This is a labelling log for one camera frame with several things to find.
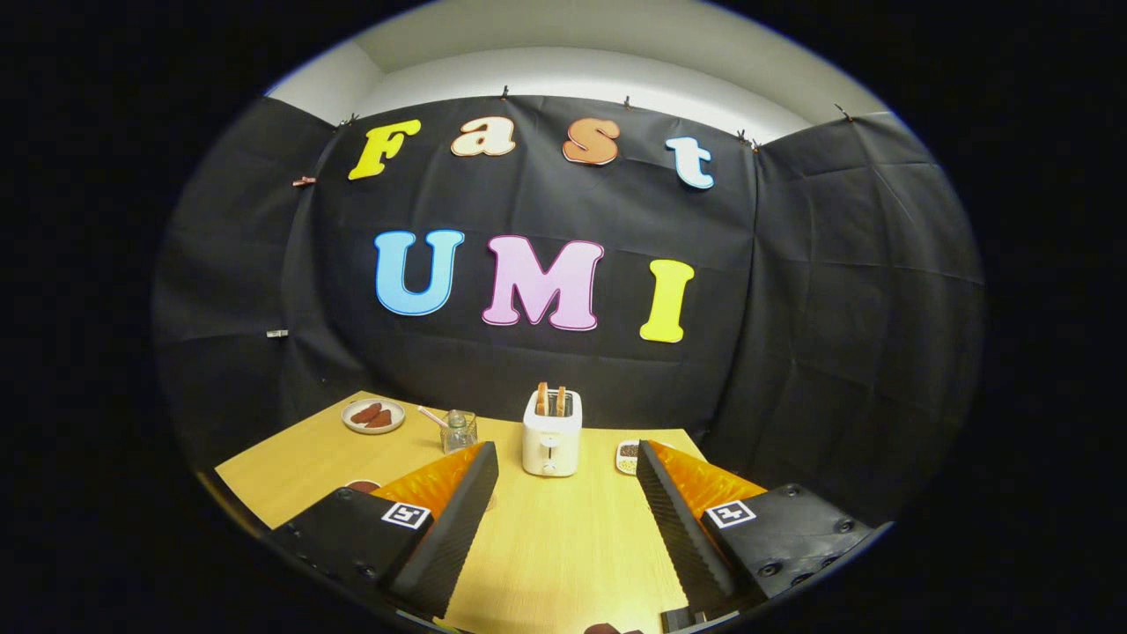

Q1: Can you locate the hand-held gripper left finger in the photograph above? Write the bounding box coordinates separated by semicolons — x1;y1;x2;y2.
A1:
269;440;500;620

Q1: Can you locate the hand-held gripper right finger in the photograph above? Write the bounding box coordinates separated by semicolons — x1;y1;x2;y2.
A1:
636;439;881;622

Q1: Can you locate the wooden table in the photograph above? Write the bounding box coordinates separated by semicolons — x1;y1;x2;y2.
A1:
216;390;732;634

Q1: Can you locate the white toaster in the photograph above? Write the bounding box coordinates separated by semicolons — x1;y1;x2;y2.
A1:
522;388;583;478

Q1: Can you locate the small white plate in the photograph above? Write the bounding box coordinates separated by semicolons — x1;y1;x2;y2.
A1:
342;398;407;436

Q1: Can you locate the black backdrop cloth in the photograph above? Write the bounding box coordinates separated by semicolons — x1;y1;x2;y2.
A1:
151;92;985;529

